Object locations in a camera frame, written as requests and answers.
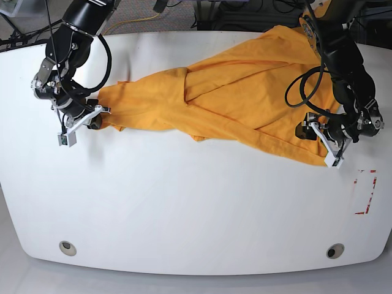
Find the red tape rectangle marking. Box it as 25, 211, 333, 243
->
352, 170, 377, 215

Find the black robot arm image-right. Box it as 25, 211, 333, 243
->
295, 1, 383, 143

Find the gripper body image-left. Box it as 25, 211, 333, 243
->
53, 97, 95, 126

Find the yellow cable on floor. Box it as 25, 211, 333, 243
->
104, 6, 162, 36

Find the black tripod stand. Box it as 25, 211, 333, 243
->
1, 13, 62, 52

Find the left table grommet hole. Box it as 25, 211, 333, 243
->
59, 241, 77, 257

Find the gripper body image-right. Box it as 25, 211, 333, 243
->
324, 118, 359, 143

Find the table grommet hole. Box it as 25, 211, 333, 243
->
326, 243, 345, 259
59, 241, 77, 257

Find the orange yellow T-shirt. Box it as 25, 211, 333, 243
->
97, 6, 342, 168

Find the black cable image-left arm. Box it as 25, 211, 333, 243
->
72, 34, 113, 94

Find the right table grommet hole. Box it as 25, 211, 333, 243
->
326, 243, 345, 259

